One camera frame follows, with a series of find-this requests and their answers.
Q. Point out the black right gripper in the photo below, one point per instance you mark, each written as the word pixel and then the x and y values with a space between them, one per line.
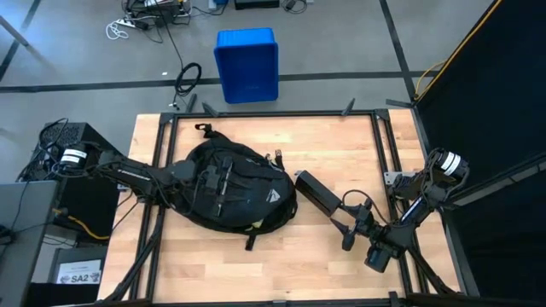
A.
pixel 369 224

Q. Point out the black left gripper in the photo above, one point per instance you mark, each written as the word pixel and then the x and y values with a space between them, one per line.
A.
pixel 181 171

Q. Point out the black backpack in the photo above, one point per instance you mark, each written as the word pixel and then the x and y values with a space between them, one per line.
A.
pixel 239 200

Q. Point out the black weekly pill organizer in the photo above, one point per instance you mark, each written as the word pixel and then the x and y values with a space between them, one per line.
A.
pixel 317 192

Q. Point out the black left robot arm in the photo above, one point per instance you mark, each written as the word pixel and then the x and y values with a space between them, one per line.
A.
pixel 128 172

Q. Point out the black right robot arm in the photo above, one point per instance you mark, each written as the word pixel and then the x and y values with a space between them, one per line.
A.
pixel 416 209

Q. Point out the blue plastic bin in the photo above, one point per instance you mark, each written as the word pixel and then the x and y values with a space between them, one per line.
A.
pixel 247 64

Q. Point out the black computer tower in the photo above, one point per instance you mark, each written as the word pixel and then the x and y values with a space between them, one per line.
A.
pixel 89 200

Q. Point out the dark grey box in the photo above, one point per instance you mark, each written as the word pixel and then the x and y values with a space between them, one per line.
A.
pixel 85 252

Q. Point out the white SA2 sign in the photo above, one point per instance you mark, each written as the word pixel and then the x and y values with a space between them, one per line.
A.
pixel 79 273

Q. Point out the black curtain partition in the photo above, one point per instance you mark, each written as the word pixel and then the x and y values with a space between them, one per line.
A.
pixel 490 106

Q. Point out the flat black floor box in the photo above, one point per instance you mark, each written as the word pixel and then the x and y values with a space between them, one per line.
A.
pixel 256 4

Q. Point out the white power strip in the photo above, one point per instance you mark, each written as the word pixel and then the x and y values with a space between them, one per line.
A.
pixel 127 22

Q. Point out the grey desk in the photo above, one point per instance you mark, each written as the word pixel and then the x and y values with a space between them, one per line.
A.
pixel 25 239

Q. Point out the grey pole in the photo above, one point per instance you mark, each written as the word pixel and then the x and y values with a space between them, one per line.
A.
pixel 13 32

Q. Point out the silver bracket plate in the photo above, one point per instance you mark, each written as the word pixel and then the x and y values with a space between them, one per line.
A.
pixel 389 177

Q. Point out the black aluminium table frame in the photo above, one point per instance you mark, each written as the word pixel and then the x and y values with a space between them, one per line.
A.
pixel 324 114

